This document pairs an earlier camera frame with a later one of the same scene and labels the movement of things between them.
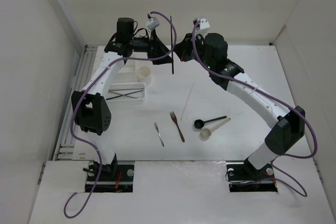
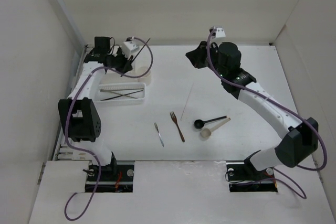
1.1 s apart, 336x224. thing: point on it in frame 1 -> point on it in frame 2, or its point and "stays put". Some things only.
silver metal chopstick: [108, 90] stays put
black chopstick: [172, 64] -> [138, 53]
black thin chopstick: [127, 94] stays put
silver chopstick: [122, 94] stays put
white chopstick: [187, 101] stays put
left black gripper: [156, 49] -> [127, 65]
